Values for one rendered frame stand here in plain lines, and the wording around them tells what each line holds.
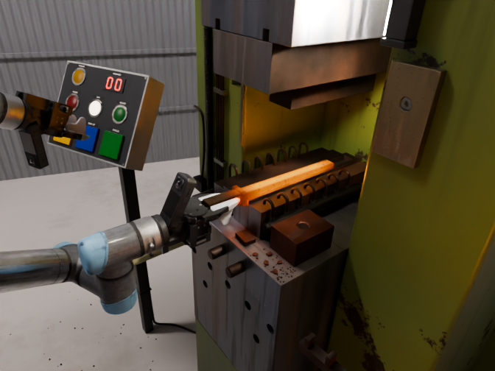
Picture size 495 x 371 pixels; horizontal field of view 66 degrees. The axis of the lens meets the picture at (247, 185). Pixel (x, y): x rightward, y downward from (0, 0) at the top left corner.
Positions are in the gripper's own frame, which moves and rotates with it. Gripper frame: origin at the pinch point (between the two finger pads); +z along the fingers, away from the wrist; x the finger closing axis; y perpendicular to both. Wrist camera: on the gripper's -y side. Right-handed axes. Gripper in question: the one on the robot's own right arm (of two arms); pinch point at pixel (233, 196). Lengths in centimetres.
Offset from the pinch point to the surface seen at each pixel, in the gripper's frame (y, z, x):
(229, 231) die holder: 9.1, -1.4, 0.8
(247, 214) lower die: 4.7, 2.6, 2.4
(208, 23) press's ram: -36.9, 2.0, -13.6
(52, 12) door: -19, 19, -231
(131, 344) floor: 100, -14, -55
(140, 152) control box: 1.8, -6.4, -39.3
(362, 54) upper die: -32.0, 29.2, 7.9
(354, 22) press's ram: -39.5, 18.1, 13.0
